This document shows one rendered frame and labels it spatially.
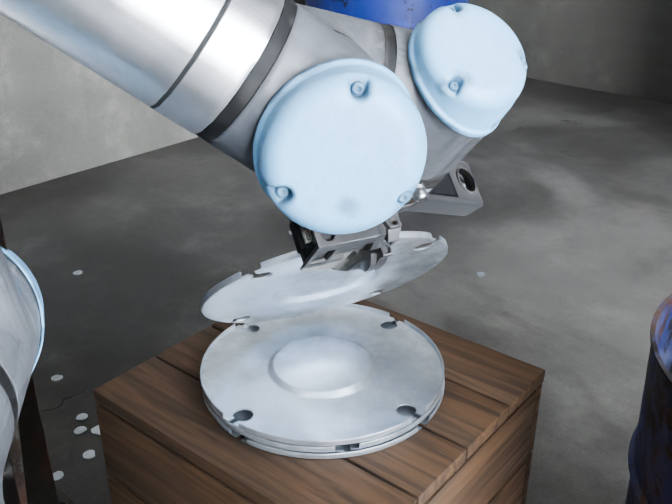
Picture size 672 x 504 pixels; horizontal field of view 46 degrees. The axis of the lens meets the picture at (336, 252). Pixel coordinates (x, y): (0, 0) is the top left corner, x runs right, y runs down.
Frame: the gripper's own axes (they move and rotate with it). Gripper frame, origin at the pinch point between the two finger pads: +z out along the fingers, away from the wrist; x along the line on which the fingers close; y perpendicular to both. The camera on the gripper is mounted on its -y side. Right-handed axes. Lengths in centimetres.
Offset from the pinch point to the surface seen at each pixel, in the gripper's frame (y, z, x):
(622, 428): -65, 52, 28
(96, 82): -6, 161, -120
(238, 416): 9.9, 17.2, 11.3
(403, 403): -7.2, 11.9, 15.3
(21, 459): 33, 41, 7
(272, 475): 9.5, 11.4, 18.6
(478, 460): -13.5, 11.4, 23.6
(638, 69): -231, 165, -103
